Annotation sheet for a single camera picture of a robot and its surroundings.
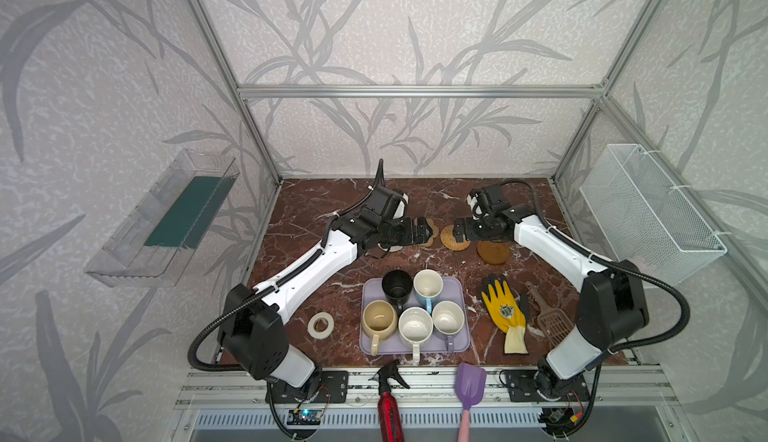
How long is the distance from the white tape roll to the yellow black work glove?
0.46m

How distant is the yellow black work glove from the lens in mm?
806

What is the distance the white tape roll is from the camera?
2.75ft
